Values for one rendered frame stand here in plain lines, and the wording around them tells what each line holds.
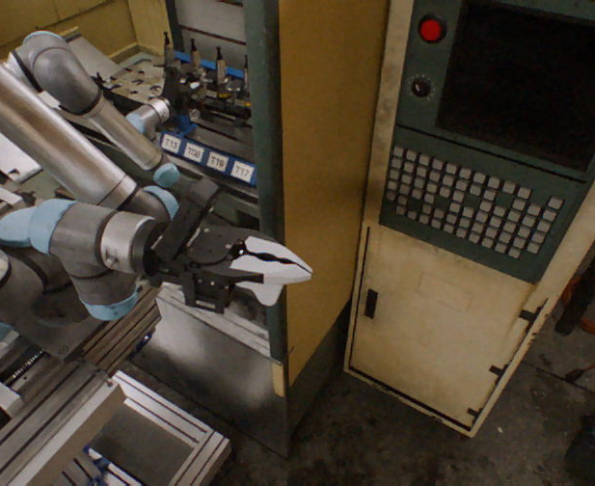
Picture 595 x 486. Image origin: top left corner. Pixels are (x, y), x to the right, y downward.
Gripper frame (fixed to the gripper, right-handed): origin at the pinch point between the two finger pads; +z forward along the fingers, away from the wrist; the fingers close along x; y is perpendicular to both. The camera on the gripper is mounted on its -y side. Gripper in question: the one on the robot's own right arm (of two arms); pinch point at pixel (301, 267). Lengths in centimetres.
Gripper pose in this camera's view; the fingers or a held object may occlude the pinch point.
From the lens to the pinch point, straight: 57.5
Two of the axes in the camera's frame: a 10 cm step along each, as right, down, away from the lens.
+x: -2.8, 5.9, -7.6
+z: 9.6, 2.0, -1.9
